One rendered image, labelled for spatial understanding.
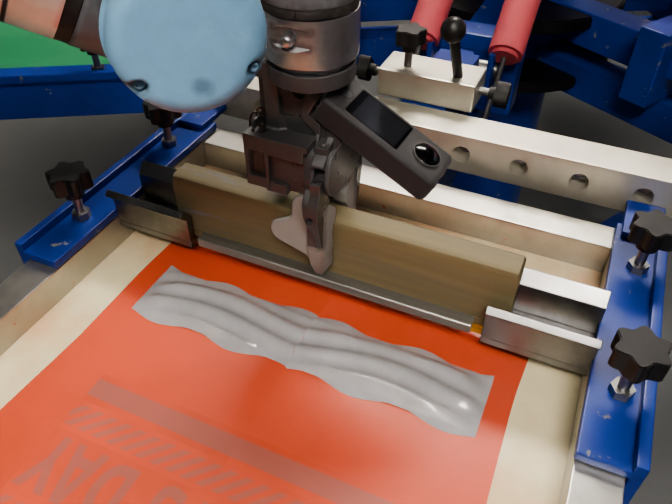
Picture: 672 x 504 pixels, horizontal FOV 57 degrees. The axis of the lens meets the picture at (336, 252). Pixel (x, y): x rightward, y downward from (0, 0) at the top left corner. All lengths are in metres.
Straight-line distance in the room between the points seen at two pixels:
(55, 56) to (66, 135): 1.76
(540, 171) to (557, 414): 0.29
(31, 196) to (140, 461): 2.14
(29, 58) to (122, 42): 0.95
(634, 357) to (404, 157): 0.23
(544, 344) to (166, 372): 0.34
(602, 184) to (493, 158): 0.12
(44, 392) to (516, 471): 0.42
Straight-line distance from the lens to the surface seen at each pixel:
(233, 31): 0.30
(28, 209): 2.58
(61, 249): 0.69
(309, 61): 0.48
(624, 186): 0.75
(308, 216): 0.54
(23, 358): 0.67
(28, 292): 0.68
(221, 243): 0.66
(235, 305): 0.64
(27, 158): 2.89
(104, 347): 0.64
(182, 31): 0.30
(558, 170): 0.75
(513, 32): 0.95
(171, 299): 0.66
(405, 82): 0.80
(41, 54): 1.25
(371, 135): 0.50
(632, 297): 0.65
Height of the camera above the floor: 1.42
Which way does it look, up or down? 42 degrees down
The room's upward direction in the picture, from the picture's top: straight up
